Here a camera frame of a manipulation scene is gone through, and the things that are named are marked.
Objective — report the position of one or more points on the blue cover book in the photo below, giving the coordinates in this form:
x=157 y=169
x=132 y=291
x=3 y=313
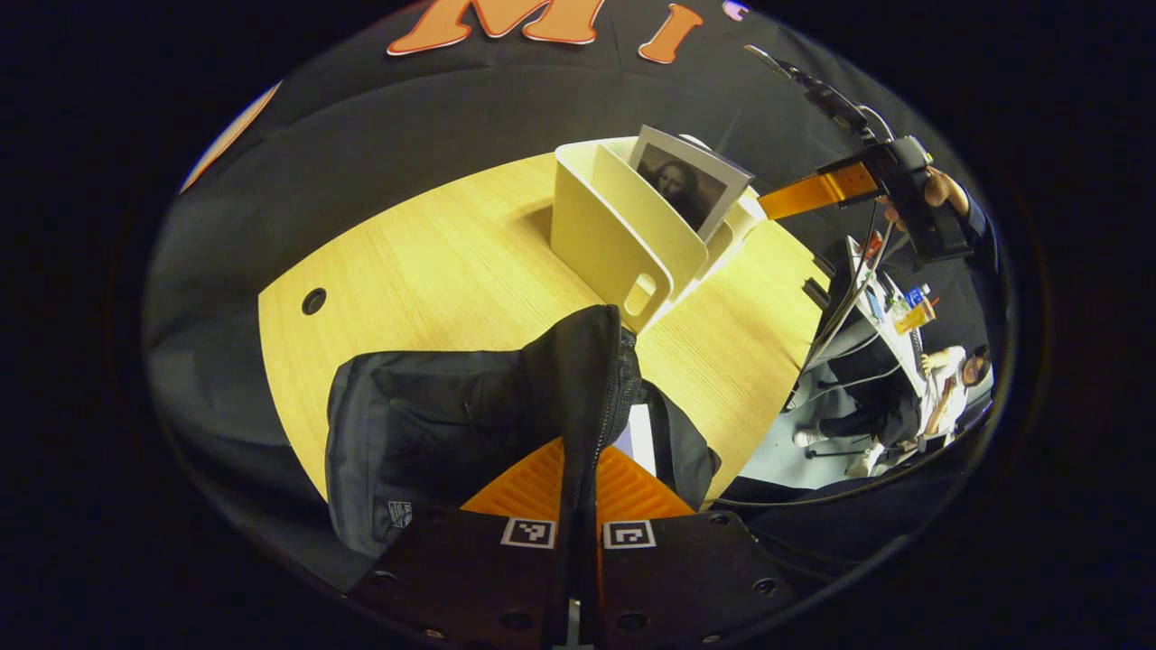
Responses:
x=639 y=438

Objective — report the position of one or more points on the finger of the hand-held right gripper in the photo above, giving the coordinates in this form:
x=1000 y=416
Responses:
x=813 y=191

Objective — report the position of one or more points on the white bookshelf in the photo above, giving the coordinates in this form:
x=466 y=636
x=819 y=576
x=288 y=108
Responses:
x=605 y=235

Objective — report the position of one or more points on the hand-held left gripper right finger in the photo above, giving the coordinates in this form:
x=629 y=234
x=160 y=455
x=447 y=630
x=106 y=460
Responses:
x=686 y=569

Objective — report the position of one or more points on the white office desk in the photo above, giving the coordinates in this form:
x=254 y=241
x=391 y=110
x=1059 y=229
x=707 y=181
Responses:
x=880 y=307

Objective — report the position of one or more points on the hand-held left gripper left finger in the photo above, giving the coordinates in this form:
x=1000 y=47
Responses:
x=452 y=569

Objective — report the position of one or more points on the black schoolbag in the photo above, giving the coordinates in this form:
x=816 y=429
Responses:
x=424 y=424

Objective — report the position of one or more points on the grey portrait cover book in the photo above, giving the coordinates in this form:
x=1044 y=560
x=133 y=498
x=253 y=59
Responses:
x=686 y=185

